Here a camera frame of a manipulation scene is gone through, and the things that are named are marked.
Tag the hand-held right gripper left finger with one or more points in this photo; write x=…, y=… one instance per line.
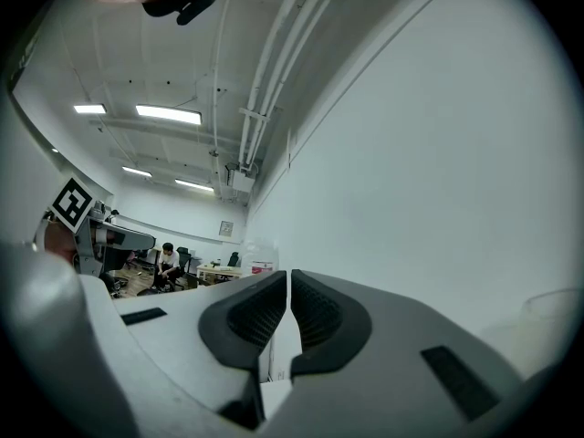
x=182, y=336

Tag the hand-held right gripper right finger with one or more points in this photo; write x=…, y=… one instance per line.
x=392, y=372

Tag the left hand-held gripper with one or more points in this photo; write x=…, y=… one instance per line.
x=72, y=203

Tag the teal book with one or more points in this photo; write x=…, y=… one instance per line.
x=276, y=402

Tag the person's left forearm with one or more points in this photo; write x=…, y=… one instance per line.
x=61, y=244

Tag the black office chair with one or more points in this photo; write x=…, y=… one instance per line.
x=233, y=259
x=184, y=258

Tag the light wooden desk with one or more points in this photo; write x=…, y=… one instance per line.
x=219, y=270

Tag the ceiling light panel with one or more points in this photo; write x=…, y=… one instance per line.
x=194, y=185
x=169, y=114
x=90, y=108
x=137, y=171

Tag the large water bottle red label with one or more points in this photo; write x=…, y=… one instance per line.
x=262, y=267

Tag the white ceiling box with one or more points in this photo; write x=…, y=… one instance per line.
x=242, y=182

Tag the white ceiling pipes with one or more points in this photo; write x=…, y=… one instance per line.
x=254, y=114

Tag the framed wall picture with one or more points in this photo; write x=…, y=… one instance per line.
x=226, y=228

